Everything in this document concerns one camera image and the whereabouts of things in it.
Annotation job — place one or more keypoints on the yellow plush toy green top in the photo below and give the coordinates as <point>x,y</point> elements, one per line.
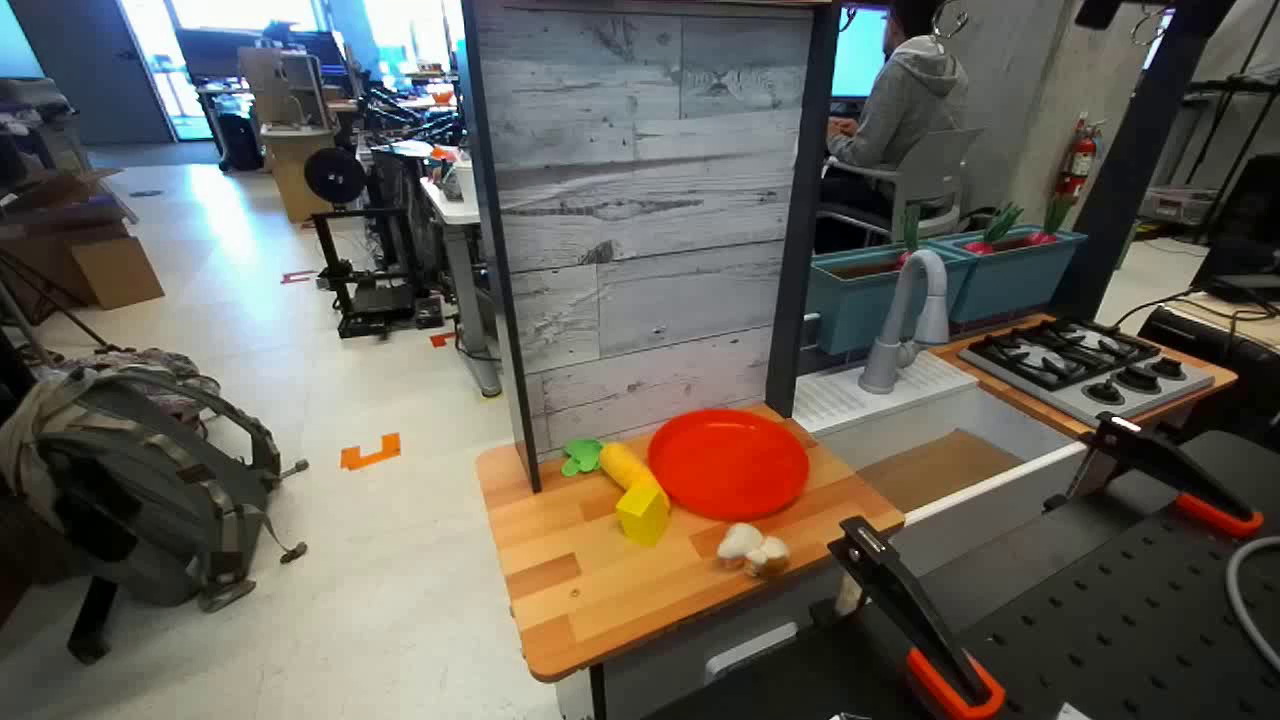
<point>643,509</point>

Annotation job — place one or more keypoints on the white plush toy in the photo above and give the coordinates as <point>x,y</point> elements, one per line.
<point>743,543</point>

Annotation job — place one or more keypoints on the white toy sink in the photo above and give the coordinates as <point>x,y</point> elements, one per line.
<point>853,395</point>

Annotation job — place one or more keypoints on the wooden kitchen counter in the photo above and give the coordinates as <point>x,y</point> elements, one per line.
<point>587,586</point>

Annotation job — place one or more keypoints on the grey toy faucet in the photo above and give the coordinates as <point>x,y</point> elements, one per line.
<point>881,363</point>

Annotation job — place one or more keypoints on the grey counter cabinet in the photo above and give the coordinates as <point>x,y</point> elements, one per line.
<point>667,666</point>

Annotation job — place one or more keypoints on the wooden stove counter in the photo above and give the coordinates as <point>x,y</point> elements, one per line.
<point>957,349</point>

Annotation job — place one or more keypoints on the grey toy stove top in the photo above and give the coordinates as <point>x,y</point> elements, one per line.
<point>1065,367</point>

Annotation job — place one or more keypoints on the red plastic bowl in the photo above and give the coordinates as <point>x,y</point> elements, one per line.
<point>727,462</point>

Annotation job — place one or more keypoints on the grey wood backsplash panel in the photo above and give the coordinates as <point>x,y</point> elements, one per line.
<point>626,203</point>

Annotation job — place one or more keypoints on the grey workshop table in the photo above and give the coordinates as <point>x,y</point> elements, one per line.
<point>460,243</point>

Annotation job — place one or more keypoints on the black machine on stand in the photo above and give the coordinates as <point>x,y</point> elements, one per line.
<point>381,294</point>

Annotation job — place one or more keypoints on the person in grey hoodie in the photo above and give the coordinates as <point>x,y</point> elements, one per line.
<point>912,113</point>

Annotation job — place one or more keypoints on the computer monitor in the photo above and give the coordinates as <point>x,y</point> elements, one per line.
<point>862,53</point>

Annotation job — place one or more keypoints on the beige cabinet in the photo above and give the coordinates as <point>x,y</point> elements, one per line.
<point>287,107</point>

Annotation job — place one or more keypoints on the red fire extinguisher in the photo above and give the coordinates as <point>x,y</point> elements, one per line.
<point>1073,166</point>

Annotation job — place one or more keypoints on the grey backpack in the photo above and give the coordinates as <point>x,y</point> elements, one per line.
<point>133,482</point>

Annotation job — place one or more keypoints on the cardboard box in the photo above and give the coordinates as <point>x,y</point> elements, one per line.
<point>118,272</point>

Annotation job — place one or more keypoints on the black diagonal beam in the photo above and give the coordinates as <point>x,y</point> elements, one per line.
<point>1134,144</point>

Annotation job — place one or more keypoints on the black perforated table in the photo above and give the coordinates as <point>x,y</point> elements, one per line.
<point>1134,626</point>

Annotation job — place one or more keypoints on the black office chair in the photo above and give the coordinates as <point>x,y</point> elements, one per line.
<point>1246,225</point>

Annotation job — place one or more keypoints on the metal shelf rack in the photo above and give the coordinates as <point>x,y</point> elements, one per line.
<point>1227,121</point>

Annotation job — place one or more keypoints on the black frame post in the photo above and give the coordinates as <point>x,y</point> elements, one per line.
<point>503,243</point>
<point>801,225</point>

